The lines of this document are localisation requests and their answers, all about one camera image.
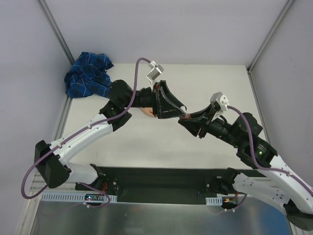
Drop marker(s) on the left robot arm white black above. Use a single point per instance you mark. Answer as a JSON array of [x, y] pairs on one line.
[[55, 165]]

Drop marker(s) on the left aluminium frame post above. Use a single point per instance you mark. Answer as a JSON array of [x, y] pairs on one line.
[[56, 30]]

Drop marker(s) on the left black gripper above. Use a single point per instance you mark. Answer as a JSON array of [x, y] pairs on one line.
[[157, 99]]

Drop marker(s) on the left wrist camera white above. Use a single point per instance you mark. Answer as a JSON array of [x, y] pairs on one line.
[[155, 71]]

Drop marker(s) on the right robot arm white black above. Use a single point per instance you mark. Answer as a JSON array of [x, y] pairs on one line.
[[292, 197]]

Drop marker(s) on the right aluminium frame post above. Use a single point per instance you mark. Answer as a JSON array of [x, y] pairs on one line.
[[268, 38]]

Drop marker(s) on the left white cable duct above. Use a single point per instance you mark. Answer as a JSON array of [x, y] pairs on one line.
[[77, 197]]

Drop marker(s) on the right white cable duct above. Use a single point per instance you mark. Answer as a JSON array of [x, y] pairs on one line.
[[214, 201]]

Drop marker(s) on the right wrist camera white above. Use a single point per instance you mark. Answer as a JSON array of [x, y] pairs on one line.
[[222, 102]]

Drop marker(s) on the blue plaid cloth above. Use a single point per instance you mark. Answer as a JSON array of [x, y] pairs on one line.
[[88, 76]]

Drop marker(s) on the white cable duct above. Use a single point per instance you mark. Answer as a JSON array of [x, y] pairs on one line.
[[77, 197], [214, 201]]

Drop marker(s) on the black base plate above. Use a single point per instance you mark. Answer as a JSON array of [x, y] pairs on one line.
[[160, 185]]

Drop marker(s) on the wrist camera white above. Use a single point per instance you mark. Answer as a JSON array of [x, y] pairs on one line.
[[222, 102], [155, 71]]

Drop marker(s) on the mannequin hand with nails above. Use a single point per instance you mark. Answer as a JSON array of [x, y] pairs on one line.
[[148, 111]]

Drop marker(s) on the aluminium frame post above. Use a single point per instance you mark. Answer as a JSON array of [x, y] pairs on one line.
[[56, 30], [268, 38]]

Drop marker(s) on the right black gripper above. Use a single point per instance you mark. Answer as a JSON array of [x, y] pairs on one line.
[[206, 121]]

